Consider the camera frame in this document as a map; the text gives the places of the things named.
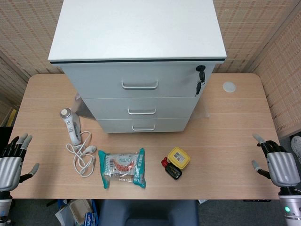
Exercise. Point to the black bottle with red cap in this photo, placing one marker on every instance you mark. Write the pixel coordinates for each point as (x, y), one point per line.
(172, 173)

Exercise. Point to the tall white drawer with lock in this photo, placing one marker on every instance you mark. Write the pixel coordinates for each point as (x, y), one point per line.
(174, 77)

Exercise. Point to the black key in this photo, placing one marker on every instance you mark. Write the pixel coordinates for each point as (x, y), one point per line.
(201, 73)
(198, 88)

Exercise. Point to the white shoe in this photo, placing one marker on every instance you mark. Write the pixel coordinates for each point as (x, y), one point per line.
(296, 147)

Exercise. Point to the white drawer of medium height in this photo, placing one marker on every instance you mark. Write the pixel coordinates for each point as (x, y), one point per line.
(108, 108)

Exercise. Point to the beige cardboard tray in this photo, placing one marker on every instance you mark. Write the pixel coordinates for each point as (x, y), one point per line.
(78, 210)

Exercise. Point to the shallow white drawer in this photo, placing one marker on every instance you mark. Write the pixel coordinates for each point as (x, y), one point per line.
(169, 124)

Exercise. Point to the white handheld electric device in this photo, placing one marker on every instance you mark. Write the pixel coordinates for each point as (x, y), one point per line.
(73, 130)

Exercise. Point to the teal snack packet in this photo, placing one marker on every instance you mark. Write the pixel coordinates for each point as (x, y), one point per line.
(122, 168)

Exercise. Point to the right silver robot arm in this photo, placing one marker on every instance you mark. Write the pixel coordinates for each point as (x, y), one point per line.
(290, 207)

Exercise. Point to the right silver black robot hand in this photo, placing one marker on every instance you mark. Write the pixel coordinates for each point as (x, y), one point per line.
(282, 168)

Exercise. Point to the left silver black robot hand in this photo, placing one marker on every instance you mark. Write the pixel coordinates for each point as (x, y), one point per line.
(9, 168)

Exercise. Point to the yellow plastic box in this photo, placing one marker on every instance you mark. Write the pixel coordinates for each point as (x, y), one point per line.
(179, 157)

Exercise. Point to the grey round table grommet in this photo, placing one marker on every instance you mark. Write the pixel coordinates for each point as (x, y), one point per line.
(229, 86)

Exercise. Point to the white three-drawer cabinet body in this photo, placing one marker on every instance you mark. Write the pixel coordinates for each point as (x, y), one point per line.
(138, 30)

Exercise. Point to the blue tissue pack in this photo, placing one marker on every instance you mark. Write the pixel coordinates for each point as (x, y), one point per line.
(91, 219)

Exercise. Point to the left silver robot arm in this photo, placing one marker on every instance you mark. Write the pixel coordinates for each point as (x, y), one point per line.
(4, 207)

